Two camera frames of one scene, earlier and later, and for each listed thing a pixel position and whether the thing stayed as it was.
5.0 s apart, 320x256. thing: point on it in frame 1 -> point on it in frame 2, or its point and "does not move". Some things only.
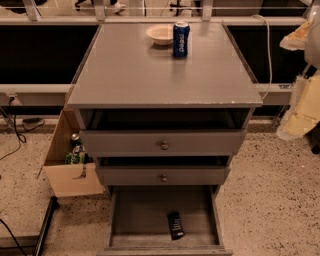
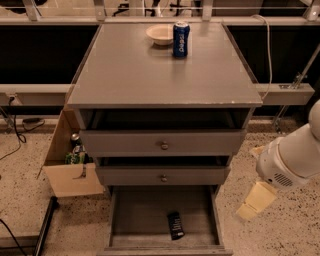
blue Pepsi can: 180,40 does not move
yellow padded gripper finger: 297,39 -> 273,169
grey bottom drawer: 138,221 does not move
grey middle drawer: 164,176 does not move
